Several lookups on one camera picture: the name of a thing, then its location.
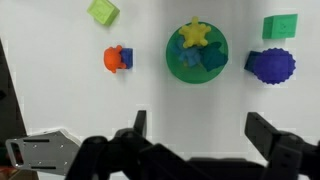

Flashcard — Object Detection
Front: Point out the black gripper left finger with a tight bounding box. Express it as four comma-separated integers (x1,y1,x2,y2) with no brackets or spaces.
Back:
65,110,187,180

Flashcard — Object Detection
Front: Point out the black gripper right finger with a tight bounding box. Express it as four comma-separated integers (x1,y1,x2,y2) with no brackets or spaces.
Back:
244,112,320,180

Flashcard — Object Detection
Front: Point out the orange toy figure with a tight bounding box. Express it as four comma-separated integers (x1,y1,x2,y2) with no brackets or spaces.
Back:
104,45,127,73

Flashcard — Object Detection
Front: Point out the green plastic bowl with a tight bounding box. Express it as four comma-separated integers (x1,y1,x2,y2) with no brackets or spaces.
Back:
165,23,229,84

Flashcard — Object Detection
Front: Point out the grey metal mounting plate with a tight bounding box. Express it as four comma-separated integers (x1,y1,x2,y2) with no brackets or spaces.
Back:
5,129,81,176

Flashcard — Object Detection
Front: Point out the blue cube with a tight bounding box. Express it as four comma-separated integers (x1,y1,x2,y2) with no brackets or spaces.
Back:
120,48,133,69

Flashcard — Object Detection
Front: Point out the blue toy figure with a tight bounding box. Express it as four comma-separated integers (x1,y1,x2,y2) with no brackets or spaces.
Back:
176,36,201,67

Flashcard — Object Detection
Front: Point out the black stand right edge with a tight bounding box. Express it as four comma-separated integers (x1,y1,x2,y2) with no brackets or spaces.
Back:
0,41,26,167

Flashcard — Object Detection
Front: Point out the teal toy block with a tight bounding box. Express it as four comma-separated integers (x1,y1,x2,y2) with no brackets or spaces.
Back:
201,42,228,72

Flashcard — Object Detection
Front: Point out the dark green cube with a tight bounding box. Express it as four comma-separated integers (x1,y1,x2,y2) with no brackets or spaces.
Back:
262,14,298,39

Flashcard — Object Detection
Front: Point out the yellow star toy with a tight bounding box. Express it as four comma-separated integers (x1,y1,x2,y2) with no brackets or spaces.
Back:
178,16,211,48

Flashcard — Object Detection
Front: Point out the lime green cube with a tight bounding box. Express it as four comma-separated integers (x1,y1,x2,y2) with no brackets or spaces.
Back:
87,0,120,26

